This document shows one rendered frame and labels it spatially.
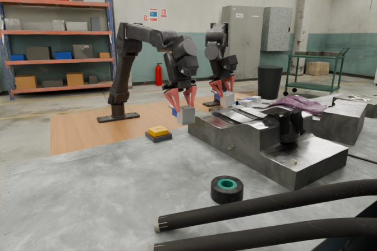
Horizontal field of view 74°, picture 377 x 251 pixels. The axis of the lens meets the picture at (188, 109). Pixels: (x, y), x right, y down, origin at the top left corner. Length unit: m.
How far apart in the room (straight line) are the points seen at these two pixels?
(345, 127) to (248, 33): 6.13
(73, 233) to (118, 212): 0.10
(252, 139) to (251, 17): 6.47
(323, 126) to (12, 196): 1.03
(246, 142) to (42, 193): 0.57
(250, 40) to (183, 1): 2.03
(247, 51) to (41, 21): 4.87
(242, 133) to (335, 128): 0.43
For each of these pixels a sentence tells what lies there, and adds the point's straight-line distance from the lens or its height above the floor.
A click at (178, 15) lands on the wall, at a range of 6.72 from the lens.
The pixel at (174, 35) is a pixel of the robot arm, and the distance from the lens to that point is 0.89.
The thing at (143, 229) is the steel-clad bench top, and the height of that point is 0.80.
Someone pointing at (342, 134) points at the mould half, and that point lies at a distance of 1.10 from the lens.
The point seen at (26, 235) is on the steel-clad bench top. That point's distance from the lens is 0.65.
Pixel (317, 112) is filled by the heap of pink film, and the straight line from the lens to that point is 1.16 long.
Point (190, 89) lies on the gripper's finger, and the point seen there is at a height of 1.02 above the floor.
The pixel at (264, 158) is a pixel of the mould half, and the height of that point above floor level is 0.85.
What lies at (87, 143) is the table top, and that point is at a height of 0.80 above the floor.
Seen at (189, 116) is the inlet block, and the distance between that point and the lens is 0.82.
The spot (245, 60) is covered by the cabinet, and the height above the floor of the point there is 0.57.
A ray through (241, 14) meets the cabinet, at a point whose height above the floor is 1.75.
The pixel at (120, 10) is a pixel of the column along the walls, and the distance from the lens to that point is 6.07.
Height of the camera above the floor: 1.18
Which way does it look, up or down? 16 degrees down
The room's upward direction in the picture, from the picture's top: straight up
